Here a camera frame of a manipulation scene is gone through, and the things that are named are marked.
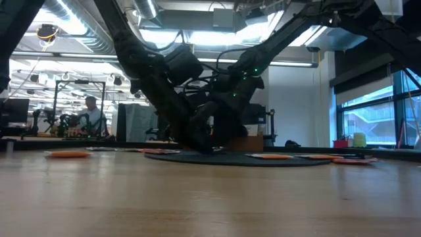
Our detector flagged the black computer monitor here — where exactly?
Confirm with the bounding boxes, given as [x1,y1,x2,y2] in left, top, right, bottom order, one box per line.
[0,97,30,125]
[241,103,266,126]

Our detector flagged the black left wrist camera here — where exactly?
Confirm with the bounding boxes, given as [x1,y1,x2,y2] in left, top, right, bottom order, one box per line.
[163,43,205,87]

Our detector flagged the black partition panel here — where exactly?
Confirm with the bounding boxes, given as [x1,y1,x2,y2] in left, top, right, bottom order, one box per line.
[116,103,128,143]

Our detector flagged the white roller blind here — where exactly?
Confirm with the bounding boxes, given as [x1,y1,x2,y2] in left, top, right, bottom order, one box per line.
[335,76,395,106]

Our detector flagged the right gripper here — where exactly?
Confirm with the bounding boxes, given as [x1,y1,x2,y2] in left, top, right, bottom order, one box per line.
[189,61,265,151]

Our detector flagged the grey ceiling box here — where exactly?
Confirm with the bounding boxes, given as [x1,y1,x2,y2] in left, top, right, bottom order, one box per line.
[212,8,235,29]

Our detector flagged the round dark woven placemat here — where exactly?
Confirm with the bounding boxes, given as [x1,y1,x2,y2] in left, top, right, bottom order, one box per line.
[143,150,332,168]

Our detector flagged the wooden tea organizer box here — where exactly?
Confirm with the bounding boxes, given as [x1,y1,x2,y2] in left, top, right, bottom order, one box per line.
[226,134,264,153]

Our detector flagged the ceiling light strip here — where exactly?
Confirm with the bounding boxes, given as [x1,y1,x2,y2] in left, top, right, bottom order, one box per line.
[197,57,318,68]
[9,51,119,62]

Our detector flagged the grey cloth partition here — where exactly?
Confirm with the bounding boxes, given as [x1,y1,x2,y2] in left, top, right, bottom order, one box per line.
[126,103,159,143]

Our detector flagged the person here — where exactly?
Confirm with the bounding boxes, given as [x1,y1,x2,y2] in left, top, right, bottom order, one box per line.
[78,95,108,138]

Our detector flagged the yellow green container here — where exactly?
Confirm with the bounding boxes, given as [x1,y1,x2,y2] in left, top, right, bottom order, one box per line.
[353,132,368,148]

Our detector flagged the black tripod stand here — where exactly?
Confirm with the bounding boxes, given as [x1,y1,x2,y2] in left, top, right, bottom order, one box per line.
[264,108,278,145]

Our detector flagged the black frame robot station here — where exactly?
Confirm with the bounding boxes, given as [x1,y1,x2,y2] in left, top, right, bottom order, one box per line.
[54,80,107,139]

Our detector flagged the small silver ceiling duct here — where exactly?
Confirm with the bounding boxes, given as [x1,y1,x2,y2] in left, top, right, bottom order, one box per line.
[133,0,159,20]

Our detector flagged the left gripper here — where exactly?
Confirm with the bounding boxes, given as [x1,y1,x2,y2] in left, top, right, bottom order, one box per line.
[130,70,211,153]

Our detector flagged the background robot arms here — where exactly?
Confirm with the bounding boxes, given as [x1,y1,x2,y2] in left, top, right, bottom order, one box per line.
[31,108,91,138]

